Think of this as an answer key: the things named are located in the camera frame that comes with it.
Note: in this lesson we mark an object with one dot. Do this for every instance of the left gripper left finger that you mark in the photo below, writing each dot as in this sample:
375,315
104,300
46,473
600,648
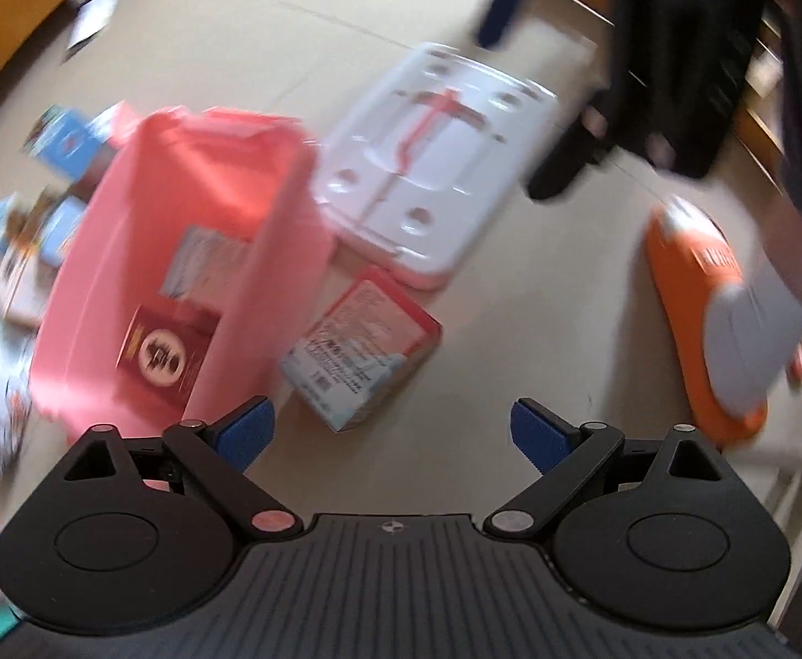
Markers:
215,456

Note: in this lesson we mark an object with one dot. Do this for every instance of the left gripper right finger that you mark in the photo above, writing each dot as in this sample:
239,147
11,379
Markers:
576,465

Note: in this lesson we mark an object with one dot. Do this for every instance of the dark red cartoon box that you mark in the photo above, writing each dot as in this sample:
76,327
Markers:
163,352

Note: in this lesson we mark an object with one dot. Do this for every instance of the pink box with cloud print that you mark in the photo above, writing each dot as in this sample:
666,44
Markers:
361,350

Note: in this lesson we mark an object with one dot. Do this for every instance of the white lid with pink handle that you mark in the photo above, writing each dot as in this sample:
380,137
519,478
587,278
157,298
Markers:
416,170

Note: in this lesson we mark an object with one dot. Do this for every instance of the pink plastic storage bin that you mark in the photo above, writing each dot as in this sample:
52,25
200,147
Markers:
242,173

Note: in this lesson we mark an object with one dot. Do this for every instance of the orange slipper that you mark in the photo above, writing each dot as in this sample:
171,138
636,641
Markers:
690,260

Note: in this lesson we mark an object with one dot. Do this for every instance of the pink dotted cube box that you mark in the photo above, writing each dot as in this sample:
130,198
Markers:
114,126

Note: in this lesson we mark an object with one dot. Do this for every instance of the blue cube box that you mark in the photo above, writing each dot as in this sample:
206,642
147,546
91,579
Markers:
64,140

